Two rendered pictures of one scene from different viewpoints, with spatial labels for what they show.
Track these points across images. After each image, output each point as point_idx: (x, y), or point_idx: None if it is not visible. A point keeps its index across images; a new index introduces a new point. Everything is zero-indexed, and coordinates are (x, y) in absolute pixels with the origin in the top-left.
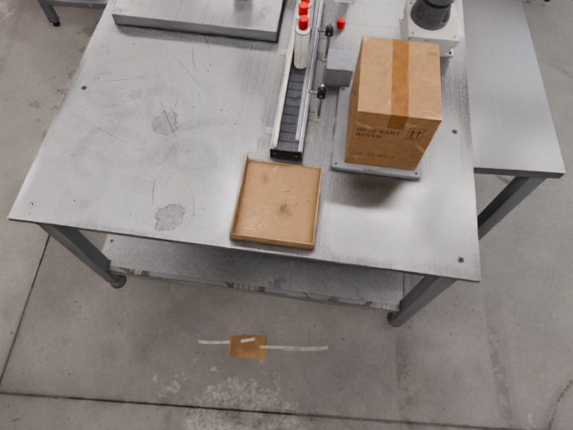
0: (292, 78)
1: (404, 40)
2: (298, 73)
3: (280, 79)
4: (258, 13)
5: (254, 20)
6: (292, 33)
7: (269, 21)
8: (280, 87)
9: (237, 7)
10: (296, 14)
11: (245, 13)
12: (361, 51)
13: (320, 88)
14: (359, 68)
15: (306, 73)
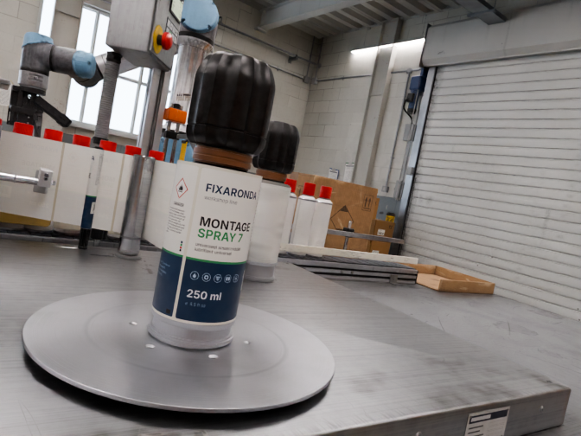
0: (336, 259)
1: (293, 171)
2: (326, 258)
3: (335, 280)
4: (276, 268)
5: (293, 271)
6: (290, 244)
7: (279, 264)
8: (344, 280)
9: (290, 278)
10: (310, 199)
11: (290, 274)
12: (329, 178)
13: (348, 227)
14: (339, 187)
15: (343, 231)
